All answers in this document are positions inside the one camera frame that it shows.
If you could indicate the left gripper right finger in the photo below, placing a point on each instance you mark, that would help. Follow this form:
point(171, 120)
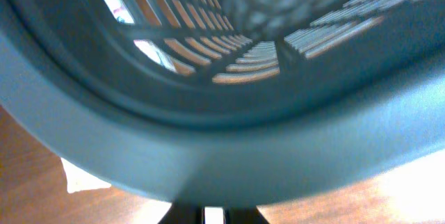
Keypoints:
point(244, 216)

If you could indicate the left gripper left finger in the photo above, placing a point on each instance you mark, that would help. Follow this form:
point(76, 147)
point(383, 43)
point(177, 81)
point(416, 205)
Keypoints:
point(182, 214)

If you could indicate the multicolour tissue pack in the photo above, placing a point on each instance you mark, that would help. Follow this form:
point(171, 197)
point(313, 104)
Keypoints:
point(121, 14)

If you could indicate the grey plastic shopping basket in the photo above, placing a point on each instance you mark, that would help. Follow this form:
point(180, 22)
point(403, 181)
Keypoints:
point(272, 100)

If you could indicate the pale orange bag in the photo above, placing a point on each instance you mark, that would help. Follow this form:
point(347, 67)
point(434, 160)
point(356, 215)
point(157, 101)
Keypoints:
point(79, 180)

